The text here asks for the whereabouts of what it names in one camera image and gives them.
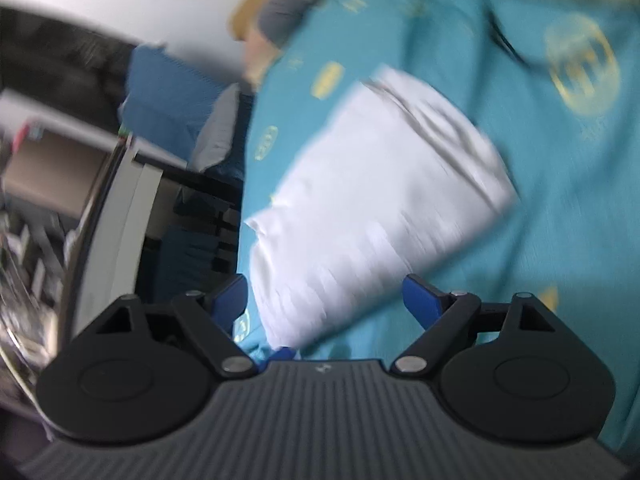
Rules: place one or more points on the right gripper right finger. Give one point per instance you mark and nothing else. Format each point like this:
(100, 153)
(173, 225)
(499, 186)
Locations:
(513, 373)

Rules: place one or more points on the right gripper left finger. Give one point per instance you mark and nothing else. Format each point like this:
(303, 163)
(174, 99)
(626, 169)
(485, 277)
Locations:
(139, 371)

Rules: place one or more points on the white shirt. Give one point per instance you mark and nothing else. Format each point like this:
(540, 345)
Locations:
(396, 181)

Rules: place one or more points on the grey storage bag rim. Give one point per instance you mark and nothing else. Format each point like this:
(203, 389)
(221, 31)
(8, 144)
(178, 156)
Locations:
(105, 258)

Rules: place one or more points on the cardboard box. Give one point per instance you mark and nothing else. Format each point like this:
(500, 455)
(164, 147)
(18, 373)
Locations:
(54, 171)

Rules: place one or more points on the black clothing pile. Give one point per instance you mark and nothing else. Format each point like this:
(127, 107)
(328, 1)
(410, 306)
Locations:
(78, 71)

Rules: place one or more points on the grey beige striped pillow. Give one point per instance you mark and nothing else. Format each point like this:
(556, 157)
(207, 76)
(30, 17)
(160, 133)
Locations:
(268, 34)

